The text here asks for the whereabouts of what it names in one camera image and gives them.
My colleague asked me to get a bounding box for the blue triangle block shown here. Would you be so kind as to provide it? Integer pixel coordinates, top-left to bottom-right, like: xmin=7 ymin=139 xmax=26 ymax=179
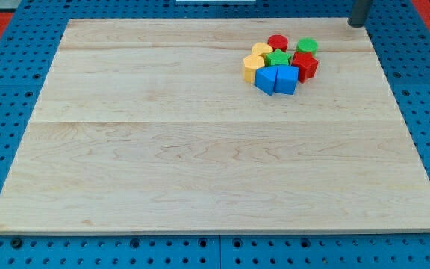
xmin=254 ymin=66 xmax=278 ymax=96

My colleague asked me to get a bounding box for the yellow hexagon block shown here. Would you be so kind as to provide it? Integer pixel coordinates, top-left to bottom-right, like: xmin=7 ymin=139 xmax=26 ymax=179
xmin=242 ymin=54 xmax=265 ymax=84

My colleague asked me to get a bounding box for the blue cube block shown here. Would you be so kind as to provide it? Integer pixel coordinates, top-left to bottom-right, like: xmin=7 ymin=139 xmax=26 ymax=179
xmin=274 ymin=65 xmax=299 ymax=95

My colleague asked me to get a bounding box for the light wooden board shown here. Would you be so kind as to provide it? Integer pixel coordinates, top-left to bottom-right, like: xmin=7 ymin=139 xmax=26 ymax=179
xmin=0 ymin=18 xmax=430 ymax=236

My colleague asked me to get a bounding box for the yellow heart block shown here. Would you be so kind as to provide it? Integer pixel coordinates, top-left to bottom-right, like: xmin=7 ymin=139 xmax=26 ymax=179
xmin=251 ymin=43 xmax=273 ymax=59

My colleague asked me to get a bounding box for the green star block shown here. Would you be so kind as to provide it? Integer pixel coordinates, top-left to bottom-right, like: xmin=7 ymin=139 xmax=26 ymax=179
xmin=265 ymin=49 xmax=292 ymax=67

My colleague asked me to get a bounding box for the red cylinder block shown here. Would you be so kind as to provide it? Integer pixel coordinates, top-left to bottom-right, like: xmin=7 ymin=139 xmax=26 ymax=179
xmin=267 ymin=34 xmax=289 ymax=52

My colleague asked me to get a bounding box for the red star block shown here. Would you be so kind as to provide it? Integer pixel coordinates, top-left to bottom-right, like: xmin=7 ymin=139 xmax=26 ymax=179
xmin=291 ymin=52 xmax=319 ymax=83

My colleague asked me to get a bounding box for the green cylinder block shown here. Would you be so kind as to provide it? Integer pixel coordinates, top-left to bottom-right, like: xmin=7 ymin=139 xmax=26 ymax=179
xmin=296 ymin=37 xmax=318 ymax=56

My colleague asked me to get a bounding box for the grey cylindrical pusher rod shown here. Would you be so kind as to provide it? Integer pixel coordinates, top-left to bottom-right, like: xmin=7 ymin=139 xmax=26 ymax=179
xmin=347 ymin=0 xmax=373 ymax=28

